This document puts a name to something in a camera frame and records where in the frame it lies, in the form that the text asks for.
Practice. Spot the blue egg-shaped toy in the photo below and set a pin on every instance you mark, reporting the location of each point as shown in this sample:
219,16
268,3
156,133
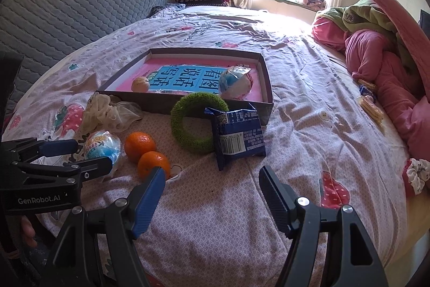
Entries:
102,145

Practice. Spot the yellow biscuit packet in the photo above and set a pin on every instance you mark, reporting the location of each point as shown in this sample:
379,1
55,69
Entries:
371,108

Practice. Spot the green blanket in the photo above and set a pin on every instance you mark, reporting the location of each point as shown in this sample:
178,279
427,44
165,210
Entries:
369,16

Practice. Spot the black television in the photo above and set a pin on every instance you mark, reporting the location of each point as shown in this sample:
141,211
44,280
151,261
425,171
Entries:
425,21

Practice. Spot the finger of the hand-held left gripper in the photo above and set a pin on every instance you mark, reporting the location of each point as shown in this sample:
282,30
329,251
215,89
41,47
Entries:
90,169
58,147

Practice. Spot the clear biscuit packet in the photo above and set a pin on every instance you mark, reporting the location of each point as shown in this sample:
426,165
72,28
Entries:
368,84

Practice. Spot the grey quilted headboard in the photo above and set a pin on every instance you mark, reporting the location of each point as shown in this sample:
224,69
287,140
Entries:
74,4

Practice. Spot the small blue snack packet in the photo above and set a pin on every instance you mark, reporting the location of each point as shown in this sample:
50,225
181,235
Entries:
365,92

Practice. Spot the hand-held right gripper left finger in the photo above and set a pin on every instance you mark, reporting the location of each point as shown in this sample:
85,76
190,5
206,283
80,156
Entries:
147,203

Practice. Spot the pink fleece blanket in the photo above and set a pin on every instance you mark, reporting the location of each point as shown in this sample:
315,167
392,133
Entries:
386,71

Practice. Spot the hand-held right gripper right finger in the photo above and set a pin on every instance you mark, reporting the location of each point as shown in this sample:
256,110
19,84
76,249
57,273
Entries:
275,203

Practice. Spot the cream scrunchie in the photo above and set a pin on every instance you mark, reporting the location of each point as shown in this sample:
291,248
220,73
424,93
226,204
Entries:
104,112

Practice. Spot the small beige toy ball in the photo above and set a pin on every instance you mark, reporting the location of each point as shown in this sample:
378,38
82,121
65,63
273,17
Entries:
140,84

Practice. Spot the shallow cardboard box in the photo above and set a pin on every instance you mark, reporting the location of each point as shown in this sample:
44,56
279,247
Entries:
265,88

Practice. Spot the pink quilted quilt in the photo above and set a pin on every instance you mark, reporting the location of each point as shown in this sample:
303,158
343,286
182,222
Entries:
403,24

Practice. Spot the pink and blue book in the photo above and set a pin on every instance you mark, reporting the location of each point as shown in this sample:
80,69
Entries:
188,78

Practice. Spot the person's left hand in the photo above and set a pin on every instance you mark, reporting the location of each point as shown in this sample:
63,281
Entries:
28,233

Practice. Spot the dark blue floral cloth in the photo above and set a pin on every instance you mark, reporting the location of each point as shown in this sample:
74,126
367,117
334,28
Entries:
168,8

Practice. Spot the white red floral scrunchie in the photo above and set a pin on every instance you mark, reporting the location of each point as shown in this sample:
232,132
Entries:
416,174

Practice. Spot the tangerine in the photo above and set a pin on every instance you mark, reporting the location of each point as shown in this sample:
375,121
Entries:
153,164
139,145

